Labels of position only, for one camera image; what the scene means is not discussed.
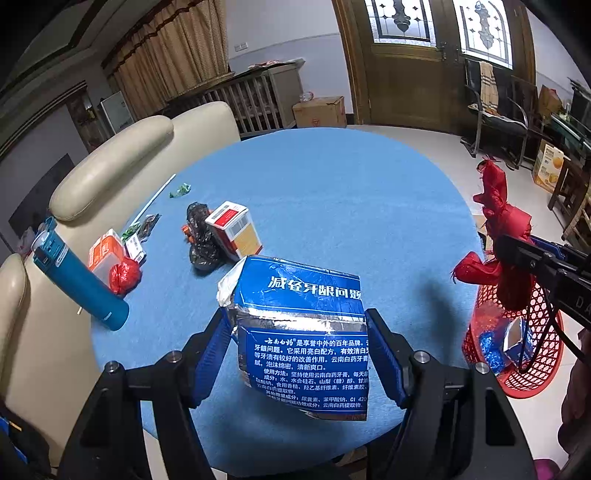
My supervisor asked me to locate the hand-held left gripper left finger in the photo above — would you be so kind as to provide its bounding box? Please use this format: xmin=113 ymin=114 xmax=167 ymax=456
xmin=60 ymin=309 xmax=233 ymax=480

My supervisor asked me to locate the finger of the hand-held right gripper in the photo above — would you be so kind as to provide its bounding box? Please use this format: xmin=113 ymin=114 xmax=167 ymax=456
xmin=531 ymin=236 xmax=591 ymax=277
xmin=495 ymin=234 xmax=591 ymax=326

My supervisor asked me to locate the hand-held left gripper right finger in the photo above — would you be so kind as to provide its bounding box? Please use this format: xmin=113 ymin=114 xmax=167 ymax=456
xmin=365 ymin=308 xmax=536 ymax=480

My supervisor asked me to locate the large red plastic bag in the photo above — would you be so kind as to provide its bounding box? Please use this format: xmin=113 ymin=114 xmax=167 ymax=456
xmin=450 ymin=159 xmax=536 ymax=312

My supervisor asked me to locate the blue plastic bag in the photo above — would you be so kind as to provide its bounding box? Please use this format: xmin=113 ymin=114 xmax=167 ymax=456
xmin=478 ymin=330 xmax=509 ymax=374

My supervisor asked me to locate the torn blue toothpaste box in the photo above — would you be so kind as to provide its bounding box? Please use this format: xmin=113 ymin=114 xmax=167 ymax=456
xmin=217 ymin=255 xmax=370 ymax=422

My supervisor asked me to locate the red plastic mesh basket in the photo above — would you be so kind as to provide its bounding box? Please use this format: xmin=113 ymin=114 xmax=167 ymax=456
xmin=462 ymin=268 xmax=565 ymax=400

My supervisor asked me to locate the black plastic bag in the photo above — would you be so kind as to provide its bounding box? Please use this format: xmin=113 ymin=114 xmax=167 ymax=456
xmin=186 ymin=202 xmax=228 ymax=270

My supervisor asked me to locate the person's right forearm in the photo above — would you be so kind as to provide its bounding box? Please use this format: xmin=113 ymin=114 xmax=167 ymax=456
xmin=558 ymin=332 xmax=591 ymax=464

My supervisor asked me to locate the wooden chair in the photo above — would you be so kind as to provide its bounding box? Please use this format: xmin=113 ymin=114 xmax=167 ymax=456
xmin=549 ymin=157 xmax=591 ymax=252

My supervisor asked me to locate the orange printed carton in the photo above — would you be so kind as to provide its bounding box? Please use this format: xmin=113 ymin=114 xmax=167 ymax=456
xmin=532 ymin=140 xmax=572 ymax=193

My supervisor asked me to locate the small red plastic bag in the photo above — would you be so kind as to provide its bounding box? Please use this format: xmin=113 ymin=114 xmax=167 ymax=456
xmin=109 ymin=258 xmax=142 ymax=296

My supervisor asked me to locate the red and white carton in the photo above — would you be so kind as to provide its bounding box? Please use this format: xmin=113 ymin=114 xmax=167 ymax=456
xmin=205 ymin=200 xmax=264 ymax=261

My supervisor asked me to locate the small white box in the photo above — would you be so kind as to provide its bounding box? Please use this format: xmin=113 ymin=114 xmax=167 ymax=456
xmin=124 ymin=233 xmax=147 ymax=261

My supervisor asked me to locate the orange and white box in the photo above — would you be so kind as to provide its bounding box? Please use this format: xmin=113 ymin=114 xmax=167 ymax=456
xmin=88 ymin=228 xmax=126 ymax=282

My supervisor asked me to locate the blue thermos bottle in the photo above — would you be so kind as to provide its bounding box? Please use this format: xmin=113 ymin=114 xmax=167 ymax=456
xmin=31 ymin=217 xmax=130 ymax=332

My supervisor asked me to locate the white straw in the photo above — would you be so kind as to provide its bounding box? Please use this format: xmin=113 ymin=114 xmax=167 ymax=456
xmin=78 ymin=173 xmax=177 ymax=315

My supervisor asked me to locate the striped scarf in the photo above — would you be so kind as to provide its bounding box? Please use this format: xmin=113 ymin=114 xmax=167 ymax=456
xmin=479 ymin=61 xmax=500 ymax=116

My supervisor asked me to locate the dark bag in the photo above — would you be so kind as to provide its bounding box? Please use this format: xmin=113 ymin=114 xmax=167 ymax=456
xmin=0 ymin=399 xmax=52 ymax=480

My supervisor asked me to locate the cream leather sofa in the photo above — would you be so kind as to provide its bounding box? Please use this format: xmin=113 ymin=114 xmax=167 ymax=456
xmin=0 ymin=102 xmax=242 ymax=455

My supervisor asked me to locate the wooden door with stained glass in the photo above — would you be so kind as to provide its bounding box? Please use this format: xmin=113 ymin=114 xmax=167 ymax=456
xmin=332 ymin=0 xmax=537 ymax=136

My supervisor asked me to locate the black television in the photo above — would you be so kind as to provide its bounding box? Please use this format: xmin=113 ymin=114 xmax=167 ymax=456
xmin=8 ymin=154 xmax=75 ymax=234

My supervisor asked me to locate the brown cardboard box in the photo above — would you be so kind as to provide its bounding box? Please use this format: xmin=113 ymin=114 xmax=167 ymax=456
xmin=292 ymin=96 xmax=347 ymax=129

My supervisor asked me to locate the slatted wooden cabinet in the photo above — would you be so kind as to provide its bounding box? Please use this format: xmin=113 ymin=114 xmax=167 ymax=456
xmin=165 ymin=59 xmax=306 ymax=140

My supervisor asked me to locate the white appliance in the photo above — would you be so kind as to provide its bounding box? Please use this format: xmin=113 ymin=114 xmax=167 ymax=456
xmin=100 ymin=91 xmax=136 ymax=136

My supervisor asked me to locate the display shelf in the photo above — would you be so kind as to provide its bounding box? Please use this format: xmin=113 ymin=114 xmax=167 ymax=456
xmin=67 ymin=90 xmax=108 ymax=153

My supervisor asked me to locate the tan curtain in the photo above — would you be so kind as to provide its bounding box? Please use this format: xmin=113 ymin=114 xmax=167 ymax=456
xmin=102 ymin=0 xmax=236 ymax=121

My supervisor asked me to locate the black cable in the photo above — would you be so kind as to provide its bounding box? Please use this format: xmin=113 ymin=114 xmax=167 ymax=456
xmin=517 ymin=310 xmax=585 ymax=374

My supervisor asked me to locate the metal frame chair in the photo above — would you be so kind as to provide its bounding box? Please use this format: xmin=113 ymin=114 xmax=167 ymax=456
xmin=462 ymin=59 xmax=539 ymax=160

